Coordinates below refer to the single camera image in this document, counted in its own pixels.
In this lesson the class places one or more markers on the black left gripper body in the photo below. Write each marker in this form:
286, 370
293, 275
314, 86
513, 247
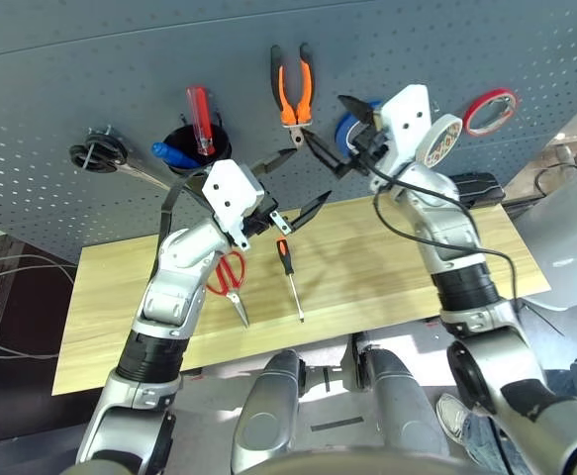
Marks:
265, 218

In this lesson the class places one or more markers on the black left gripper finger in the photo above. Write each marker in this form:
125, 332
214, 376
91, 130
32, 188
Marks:
270, 162
310, 210

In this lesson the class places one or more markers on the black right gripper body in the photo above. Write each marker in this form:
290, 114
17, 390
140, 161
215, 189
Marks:
372, 146

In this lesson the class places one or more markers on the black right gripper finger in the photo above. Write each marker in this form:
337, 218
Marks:
325, 153
359, 111

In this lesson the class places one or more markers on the orange black combination pliers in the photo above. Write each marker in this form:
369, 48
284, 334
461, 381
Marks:
295, 111

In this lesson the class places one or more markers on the white tape roll red print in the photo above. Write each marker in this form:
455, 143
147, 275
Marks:
431, 148

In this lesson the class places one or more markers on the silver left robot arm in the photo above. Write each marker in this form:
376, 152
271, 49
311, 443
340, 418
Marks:
169, 297

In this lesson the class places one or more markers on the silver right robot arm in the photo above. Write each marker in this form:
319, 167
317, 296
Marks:
466, 287

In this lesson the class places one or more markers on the grey metal pegboard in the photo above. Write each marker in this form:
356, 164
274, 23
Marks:
120, 74

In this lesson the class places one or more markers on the blue tape roll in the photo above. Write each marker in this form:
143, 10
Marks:
343, 133

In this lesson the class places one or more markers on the black cup holder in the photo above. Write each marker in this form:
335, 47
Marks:
219, 146

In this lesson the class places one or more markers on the black plastic tool case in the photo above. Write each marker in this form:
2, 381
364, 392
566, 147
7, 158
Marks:
481, 188

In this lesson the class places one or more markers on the grey robot left leg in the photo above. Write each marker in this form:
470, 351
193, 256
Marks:
268, 415

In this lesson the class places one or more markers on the grey robot leg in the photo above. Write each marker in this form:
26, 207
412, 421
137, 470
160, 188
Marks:
268, 415
402, 410

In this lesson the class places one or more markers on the large white panel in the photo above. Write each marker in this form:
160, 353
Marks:
565, 247

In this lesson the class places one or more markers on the grey robot right leg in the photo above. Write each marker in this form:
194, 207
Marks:
402, 410

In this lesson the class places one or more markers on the grey robot torso rim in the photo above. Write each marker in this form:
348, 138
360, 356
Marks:
268, 467

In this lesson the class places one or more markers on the grey white sneaker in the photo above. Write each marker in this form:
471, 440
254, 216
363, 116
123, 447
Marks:
453, 418

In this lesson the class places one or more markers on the dark brown cabinet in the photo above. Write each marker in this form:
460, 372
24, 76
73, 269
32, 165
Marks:
16, 316

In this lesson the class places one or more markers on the person leg blue jeans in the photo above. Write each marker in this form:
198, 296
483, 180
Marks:
491, 445

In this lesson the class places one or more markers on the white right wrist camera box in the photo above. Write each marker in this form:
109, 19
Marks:
407, 123

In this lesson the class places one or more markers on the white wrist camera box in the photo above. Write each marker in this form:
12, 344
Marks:
231, 190
407, 123

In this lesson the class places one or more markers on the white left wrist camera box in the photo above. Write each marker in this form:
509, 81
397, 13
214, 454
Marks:
231, 190

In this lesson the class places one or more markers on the silver pegboard frame post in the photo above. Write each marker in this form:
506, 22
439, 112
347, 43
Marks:
565, 143

